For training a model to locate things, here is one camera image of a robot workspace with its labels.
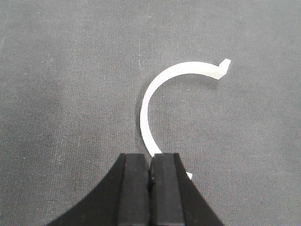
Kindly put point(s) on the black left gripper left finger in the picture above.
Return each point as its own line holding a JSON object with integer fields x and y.
{"x": 120, "y": 199}

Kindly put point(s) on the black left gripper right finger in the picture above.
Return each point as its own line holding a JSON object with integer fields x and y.
{"x": 175, "y": 201}

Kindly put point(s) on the white half-ring pipe clamp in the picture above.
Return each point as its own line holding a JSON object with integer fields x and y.
{"x": 198, "y": 68}

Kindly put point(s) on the black fabric table mat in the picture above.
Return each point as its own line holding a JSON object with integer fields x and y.
{"x": 73, "y": 74}

